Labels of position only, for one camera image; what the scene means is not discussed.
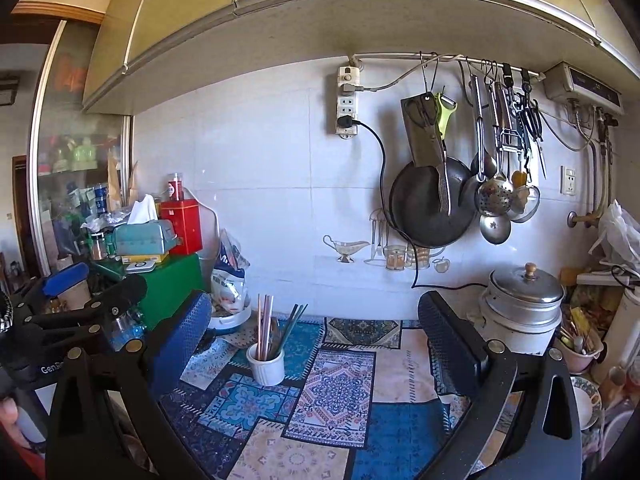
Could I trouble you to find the left hand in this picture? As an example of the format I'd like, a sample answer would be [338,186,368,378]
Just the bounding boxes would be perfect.
[0,396,46,479]

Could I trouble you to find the patterned plate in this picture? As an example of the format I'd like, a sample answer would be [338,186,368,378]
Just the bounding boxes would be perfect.
[570,376,602,431]

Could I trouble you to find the pink utensil cup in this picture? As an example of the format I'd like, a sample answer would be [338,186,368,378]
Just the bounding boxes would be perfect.
[553,330,604,375]

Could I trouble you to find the white rice cooker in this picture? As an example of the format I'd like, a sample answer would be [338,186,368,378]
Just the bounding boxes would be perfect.
[466,262,565,356]

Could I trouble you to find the green cabinet box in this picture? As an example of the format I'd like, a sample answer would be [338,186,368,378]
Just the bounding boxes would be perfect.
[89,252,207,331]

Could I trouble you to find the white plastic container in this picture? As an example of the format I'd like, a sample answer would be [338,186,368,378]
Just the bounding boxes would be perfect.
[208,304,252,334]

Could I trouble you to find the teal tissue box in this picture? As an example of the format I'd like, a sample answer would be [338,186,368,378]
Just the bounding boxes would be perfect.
[114,220,179,256]

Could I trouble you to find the white ceramic utensil cup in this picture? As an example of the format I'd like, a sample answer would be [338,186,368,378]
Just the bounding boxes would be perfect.
[245,344,285,387]

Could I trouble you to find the blue white food bag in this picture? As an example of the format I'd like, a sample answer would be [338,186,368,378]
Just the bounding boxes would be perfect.
[210,229,250,314]

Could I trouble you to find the white chopstick in cup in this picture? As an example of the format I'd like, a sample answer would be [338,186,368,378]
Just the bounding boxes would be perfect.
[255,294,264,361]

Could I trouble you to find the patterned blue table mat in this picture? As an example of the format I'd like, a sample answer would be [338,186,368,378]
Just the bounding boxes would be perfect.
[160,318,469,479]

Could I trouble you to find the red tin box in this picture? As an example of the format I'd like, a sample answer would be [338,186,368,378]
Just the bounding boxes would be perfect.
[160,200,203,256]

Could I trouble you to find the dark green chopstick in cup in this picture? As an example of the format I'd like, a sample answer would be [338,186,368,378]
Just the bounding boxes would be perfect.
[271,304,308,358]

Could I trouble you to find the metal ladle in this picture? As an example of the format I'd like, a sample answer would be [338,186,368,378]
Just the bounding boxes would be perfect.
[480,214,512,245]

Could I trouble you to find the white plastic bag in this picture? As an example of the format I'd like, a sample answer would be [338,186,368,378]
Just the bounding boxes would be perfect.
[589,200,640,273]

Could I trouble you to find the metal slotted skimmer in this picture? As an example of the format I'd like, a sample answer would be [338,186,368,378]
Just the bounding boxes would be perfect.
[470,75,512,216]

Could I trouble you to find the black wok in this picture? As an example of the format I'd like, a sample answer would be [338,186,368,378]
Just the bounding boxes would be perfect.
[390,158,476,248]

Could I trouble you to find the black scissors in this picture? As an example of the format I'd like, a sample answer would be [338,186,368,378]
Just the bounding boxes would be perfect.
[520,68,547,178]

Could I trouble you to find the overhead cabinet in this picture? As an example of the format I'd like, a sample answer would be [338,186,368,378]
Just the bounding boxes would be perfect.
[82,0,639,115]

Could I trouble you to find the green peeler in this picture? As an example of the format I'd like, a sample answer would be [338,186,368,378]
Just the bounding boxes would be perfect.
[435,92,458,141]

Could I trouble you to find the white water heater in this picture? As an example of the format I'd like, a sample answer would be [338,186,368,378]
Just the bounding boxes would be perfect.
[542,62,624,115]

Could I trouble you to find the white power strip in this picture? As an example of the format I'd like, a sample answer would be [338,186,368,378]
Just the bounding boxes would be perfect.
[335,65,361,139]

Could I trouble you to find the wall socket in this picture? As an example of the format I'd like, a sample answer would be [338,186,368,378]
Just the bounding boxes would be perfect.
[560,166,577,196]

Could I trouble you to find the black power cable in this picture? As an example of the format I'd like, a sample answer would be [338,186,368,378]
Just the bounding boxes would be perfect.
[336,115,490,291]

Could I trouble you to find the metal hanging rail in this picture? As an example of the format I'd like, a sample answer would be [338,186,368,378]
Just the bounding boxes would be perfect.
[347,51,547,82]

